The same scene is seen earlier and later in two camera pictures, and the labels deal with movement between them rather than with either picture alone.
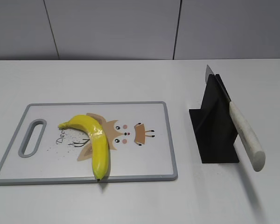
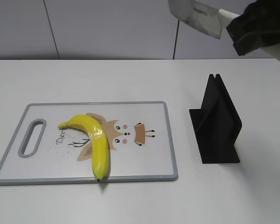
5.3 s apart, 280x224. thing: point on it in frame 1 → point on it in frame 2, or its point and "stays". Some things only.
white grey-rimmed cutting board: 139,135 stays
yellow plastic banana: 99,139 stays
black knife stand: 213,124 stays
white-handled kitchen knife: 255,155 → 208,19
